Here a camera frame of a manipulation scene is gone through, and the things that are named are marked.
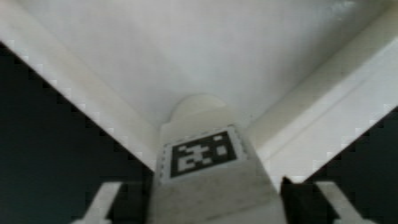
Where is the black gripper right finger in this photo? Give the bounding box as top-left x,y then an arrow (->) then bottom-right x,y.
281,177 -> 377,224

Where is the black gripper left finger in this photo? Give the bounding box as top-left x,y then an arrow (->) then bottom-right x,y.
70,181 -> 151,224

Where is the white leg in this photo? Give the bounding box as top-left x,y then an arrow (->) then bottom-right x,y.
146,95 -> 288,224

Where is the white square table top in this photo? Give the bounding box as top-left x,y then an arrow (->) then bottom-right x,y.
0,0 -> 398,163

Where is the white front obstacle bar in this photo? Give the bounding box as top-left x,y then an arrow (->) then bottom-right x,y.
249,40 -> 398,183

